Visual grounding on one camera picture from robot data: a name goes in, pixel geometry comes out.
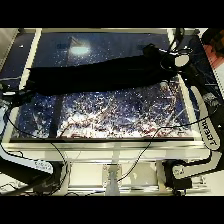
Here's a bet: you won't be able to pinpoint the silver frame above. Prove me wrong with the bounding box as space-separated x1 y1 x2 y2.
0 28 224 197

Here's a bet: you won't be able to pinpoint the black pants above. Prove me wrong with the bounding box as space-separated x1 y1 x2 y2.
25 43 184 97

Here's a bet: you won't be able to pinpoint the black cable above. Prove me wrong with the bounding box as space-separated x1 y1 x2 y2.
2 109 70 175
116 119 218 184

